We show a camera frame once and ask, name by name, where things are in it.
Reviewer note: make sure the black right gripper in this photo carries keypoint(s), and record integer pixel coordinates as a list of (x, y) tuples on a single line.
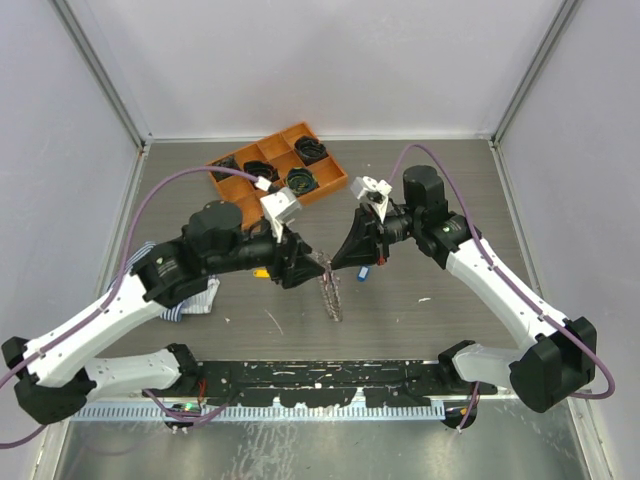
[(366, 243)]

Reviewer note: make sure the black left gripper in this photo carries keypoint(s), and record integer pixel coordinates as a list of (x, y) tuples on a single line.
[(292, 263)]

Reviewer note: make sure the key with yellow tag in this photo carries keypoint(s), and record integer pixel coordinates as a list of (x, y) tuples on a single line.
[(261, 273)]

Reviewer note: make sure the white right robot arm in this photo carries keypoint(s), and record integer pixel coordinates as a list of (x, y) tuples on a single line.
[(551, 359)]

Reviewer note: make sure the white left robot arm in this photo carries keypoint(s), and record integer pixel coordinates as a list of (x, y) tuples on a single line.
[(62, 371)]

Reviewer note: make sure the blue yellow rolled tie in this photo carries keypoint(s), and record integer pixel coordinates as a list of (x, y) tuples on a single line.
[(301, 181)]

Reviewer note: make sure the blue striped cloth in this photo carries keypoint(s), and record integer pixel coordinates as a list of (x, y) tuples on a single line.
[(198, 304)]

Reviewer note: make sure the orange compartment tray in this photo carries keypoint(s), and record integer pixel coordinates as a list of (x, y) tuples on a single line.
[(294, 158)]

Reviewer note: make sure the dark rolled tie far left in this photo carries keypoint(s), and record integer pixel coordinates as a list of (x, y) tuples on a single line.
[(228, 162)]

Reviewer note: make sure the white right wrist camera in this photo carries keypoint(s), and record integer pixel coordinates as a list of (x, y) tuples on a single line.
[(374, 193)]

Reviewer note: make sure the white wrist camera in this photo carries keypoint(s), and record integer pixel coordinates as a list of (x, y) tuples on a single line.
[(279, 209), (374, 193)]

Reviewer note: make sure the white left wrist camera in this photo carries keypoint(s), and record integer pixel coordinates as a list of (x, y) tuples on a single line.
[(279, 209)]

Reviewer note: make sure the black mounting base plate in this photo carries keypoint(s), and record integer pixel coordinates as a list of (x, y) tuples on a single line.
[(314, 384)]

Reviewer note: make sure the slotted cable duct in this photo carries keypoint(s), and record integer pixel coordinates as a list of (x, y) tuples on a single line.
[(355, 411)]

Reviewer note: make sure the aluminium corner post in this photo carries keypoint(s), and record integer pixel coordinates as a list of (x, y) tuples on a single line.
[(553, 34)]

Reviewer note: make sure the left aluminium frame post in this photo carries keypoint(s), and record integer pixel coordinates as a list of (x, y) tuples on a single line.
[(81, 25)]

